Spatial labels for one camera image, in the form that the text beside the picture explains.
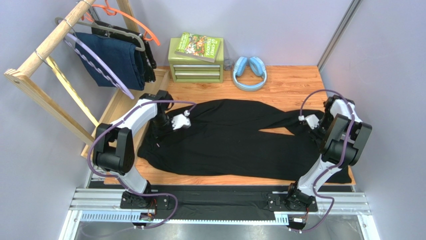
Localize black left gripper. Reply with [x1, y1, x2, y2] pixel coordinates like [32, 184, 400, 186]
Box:
[152, 113, 179, 142]

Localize purple hanger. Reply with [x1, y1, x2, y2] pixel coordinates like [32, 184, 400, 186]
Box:
[63, 33, 135, 100]

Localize black trousers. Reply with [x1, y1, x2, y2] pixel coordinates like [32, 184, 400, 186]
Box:
[137, 98, 353, 185]

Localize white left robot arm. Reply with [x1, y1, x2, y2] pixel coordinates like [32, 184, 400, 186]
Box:
[92, 90, 174, 201]

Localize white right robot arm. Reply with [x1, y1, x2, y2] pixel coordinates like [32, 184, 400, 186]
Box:
[285, 94, 373, 210]

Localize navy blue trousers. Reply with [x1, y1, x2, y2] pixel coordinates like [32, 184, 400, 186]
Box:
[76, 32, 146, 91]

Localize grey hanger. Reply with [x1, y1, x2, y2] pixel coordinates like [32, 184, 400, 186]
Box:
[76, 21, 146, 52]

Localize yellow hanger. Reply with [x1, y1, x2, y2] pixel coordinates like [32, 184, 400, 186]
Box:
[45, 56, 99, 126]

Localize orange hanger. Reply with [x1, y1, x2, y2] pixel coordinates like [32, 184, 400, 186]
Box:
[89, 0, 161, 46]

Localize wooden clothes rack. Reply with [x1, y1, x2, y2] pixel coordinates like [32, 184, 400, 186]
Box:
[3, 0, 174, 168]

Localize green drawer cabinet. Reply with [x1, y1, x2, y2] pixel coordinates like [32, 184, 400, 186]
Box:
[168, 37, 224, 83]

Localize black base mat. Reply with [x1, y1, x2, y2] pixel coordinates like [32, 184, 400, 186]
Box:
[88, 181, 354, 221]

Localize black patterned garment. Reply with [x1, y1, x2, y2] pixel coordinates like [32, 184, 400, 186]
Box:
[91, 20, 157, 83]

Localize green illustrated book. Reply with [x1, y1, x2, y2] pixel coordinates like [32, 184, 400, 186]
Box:
[174, 32, 222, 63]

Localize small glass jar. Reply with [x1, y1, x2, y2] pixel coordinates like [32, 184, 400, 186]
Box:
[223, 57, 234, 71]

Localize light blue headphones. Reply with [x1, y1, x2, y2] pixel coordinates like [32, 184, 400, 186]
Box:
[231, 56, 268, 92]

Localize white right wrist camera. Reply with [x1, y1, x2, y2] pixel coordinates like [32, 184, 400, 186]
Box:
[304, 114, 320, 130]

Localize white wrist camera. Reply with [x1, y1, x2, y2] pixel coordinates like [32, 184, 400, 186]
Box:
[171, 114, 191, 131]
[304, 114, 320, 130]

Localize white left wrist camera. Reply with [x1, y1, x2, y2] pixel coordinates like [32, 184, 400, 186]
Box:
[171, 114, 191, 131]

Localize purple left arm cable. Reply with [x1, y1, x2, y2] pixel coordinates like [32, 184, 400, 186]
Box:
[86, 99, 198, 231]

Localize aluminium rail frame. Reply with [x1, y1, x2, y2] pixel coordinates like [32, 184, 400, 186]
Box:
[59, 185, 379, 240]

